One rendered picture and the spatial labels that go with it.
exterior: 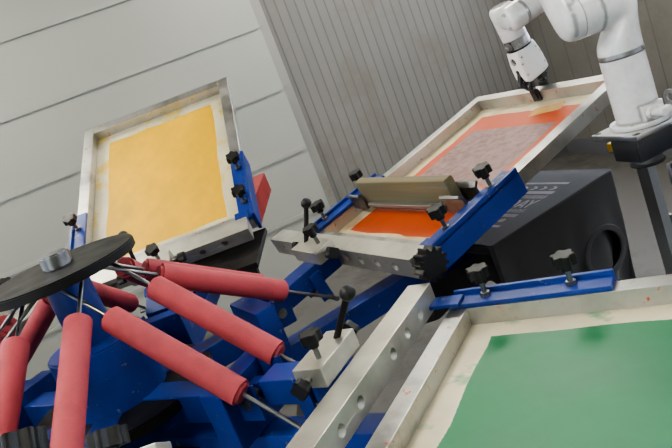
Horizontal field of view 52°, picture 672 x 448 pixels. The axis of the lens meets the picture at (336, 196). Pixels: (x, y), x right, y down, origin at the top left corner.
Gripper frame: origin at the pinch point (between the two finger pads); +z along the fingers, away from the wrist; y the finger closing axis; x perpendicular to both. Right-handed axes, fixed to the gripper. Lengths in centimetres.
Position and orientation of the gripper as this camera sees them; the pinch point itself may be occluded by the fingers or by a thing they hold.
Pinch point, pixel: (540, 90)
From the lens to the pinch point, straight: 215.7
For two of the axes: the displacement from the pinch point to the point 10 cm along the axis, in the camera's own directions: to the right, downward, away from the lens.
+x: -4.9, -0.1, 8.7
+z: 5.0, 8.1, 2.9
